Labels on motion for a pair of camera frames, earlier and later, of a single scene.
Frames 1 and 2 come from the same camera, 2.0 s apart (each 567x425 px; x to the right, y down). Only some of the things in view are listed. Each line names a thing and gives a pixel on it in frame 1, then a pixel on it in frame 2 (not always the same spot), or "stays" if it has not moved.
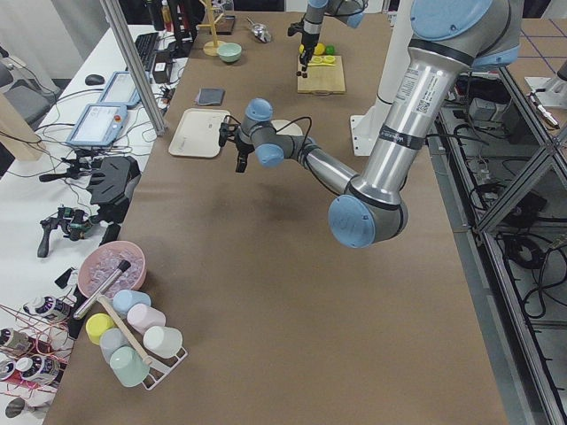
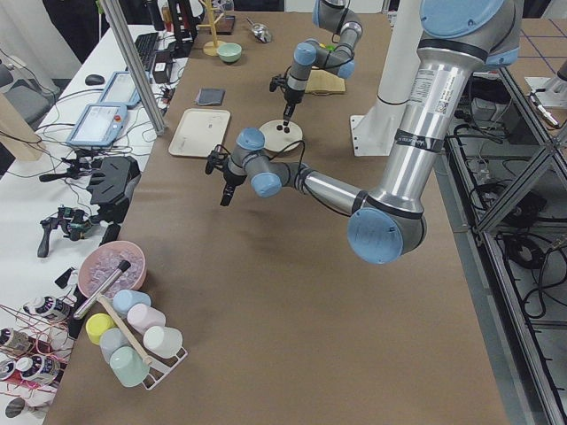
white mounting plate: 365,126 stays
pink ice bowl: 102,262 stays
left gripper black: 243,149 -> 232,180
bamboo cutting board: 322,79 stays
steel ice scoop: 260,32 stays
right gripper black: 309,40 -> 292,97
